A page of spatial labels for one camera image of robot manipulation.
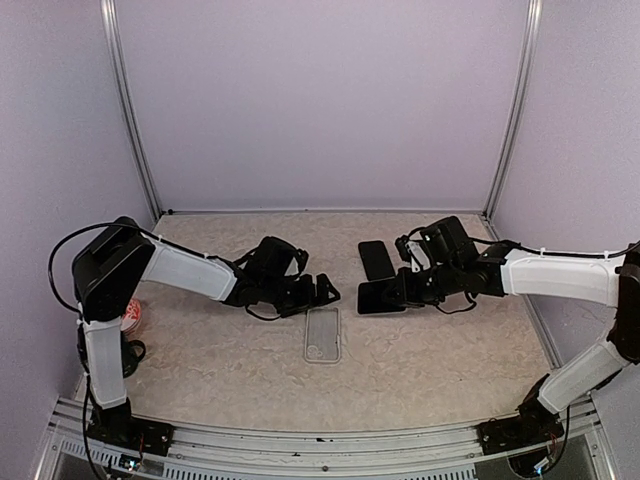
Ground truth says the black phone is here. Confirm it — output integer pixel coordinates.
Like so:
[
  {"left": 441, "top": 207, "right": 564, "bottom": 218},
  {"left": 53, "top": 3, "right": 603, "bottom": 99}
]
[{"left": 357, "top": 279, "right": 406, "bottom": 315}]

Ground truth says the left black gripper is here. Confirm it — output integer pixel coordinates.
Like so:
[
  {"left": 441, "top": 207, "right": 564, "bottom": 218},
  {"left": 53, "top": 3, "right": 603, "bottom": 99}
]
[{"left": 262, "top": 273, "right": 341, "bottom": 318}]

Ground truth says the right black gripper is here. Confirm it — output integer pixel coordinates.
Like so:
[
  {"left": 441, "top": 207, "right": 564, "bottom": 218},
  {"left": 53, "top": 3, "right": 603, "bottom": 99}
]
[{"left": 384, "top": 258, "right": 463, "bottom": 307}]

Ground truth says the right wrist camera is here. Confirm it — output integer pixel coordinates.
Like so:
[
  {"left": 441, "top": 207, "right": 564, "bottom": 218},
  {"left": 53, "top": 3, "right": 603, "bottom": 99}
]
[{"left": 395, "top": 235, "right": 431, "bottom": 273}]

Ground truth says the front aluminium rail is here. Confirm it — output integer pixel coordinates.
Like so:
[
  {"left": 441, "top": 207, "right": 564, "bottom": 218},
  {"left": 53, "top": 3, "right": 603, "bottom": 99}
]
[{"left": 37, "top": 399, "right": 601, "bottom": 480}]

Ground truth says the clear plain phone case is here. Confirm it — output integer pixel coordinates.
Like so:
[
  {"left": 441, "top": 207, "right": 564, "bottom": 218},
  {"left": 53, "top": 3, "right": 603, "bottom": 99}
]
[{"left": 303, "top": 308, "right": 341, "bottom": 365}]

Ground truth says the dark green mug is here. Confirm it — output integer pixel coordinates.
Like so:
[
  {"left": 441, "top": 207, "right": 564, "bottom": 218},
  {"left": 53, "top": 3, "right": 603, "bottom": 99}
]
[{"left": 121, "top": 339, "right": 146, "bottom": 378}]

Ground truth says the left aluminium frame post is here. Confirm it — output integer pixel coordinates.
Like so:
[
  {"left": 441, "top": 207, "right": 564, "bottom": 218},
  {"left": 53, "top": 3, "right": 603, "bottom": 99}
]
[{"left": 100, "top": 0, "right": 163, "bottom": 221}]

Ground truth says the aluminium frame post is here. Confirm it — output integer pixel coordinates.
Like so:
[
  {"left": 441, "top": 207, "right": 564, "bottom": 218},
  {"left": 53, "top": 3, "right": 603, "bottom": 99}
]
[
  {"left": 100, "top": 0, "right": 163, "bottom": 221},
  {"left": 483, "top": 0, "right": 543, "bottom": 222}
]

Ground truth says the red white patterned bowl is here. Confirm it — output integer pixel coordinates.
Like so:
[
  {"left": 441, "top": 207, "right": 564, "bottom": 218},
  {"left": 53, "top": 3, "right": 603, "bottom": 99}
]
[{"left": 121, "top": 298, "right": 142, "bottom": 335}]

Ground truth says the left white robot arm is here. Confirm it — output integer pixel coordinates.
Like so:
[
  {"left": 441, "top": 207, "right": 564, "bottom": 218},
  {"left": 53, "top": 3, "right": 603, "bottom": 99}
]
[{"left": 47, "top": 216, "right": 341, "bottom": 446}]

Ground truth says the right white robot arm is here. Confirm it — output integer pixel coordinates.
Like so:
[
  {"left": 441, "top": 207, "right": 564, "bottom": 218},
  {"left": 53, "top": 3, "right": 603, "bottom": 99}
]
[{"left": 369, "top": 216, "right": 639, "bottom": 451}]

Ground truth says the right aluminium frame post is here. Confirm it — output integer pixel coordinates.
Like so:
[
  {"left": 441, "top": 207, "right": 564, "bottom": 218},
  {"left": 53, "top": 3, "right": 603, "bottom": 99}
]
[{"left": 483, "top": 0, "right": 543, "bottom": 222}]

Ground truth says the black phone case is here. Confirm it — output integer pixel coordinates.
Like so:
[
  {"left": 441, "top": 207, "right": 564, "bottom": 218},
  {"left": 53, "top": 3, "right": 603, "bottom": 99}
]
[{"left": 358, "top": 240, "right": 395, "bottom": 282}]

